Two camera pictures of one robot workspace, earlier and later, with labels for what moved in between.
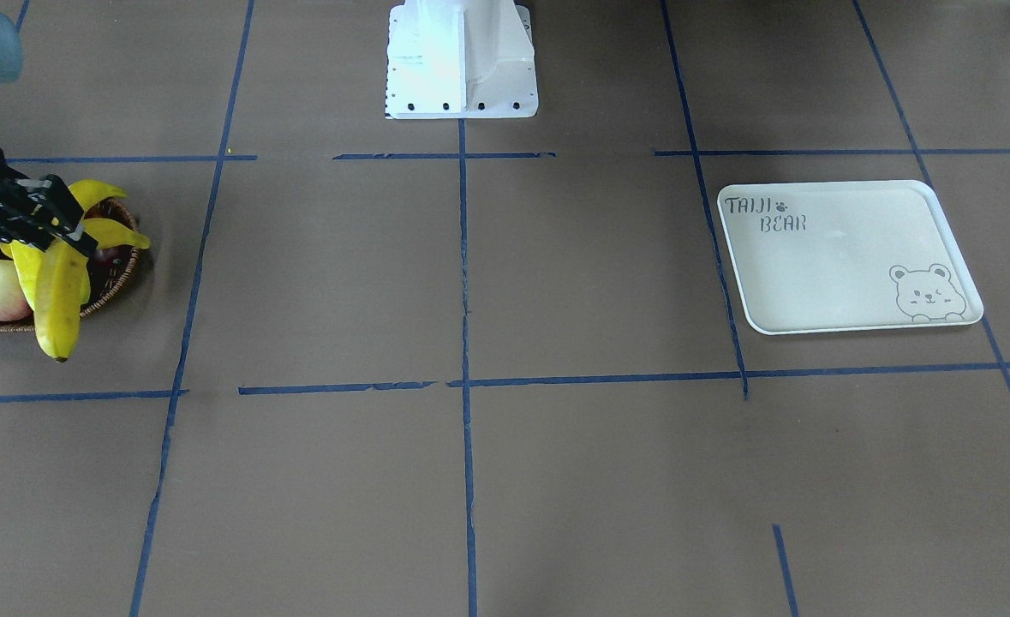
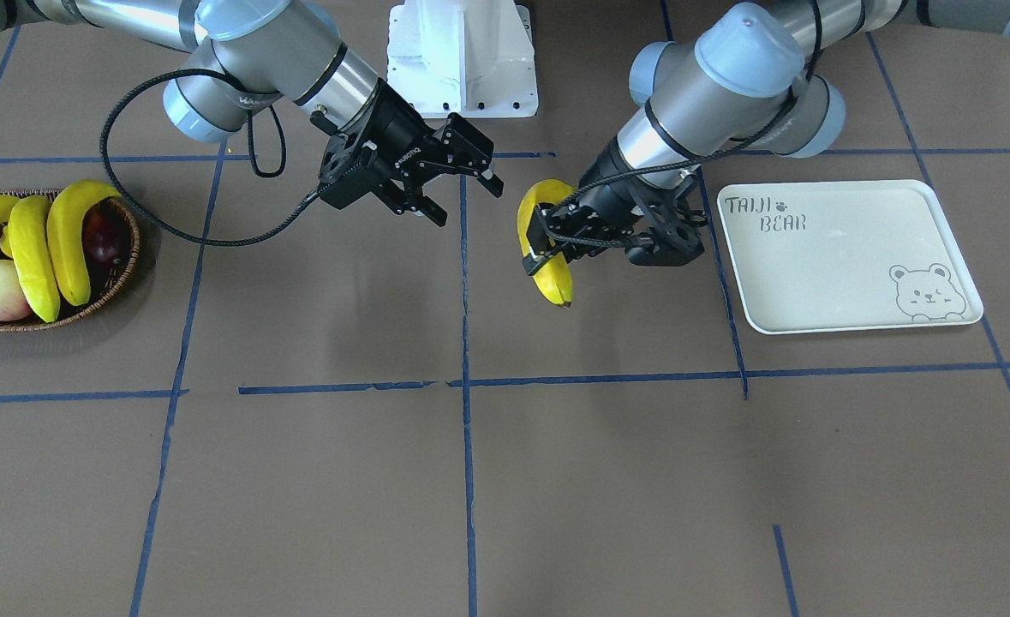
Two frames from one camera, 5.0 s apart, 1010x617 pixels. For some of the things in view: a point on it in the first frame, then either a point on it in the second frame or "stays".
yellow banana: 106,231 to 67,207
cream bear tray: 813,256 stays
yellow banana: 54,278 to 555,277
